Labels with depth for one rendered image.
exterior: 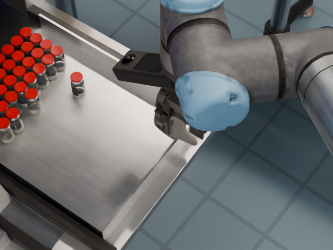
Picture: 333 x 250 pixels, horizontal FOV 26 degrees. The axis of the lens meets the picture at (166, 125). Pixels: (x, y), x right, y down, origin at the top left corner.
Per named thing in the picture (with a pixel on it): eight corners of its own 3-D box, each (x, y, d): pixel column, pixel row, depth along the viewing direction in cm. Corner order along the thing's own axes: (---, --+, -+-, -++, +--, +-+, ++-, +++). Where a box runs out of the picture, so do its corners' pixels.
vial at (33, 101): (26, 110, 119) (21, 94, 115) (34, 101, 119) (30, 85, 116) (36, 116, 118) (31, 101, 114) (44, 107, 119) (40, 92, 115)
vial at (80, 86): (70, 93, 120) (67, 78, 117) (78, 85, 121) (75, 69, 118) (80, 99, 120) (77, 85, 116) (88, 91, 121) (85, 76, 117)
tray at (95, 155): (-62, 128, 117) (-68, 116, 114) (42, 26, 128) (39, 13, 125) (104, 241, 107) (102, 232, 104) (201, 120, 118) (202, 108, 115)
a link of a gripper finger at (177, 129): (191, 165, 111) (193, 134, 103) (159, 146, 113) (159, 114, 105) (202, 151, 112) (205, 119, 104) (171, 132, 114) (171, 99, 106)
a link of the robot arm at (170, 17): (165, 11, 79) (153, -45, 84) (165, 70, 89) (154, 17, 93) (235, 2, 80) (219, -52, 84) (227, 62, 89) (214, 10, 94)
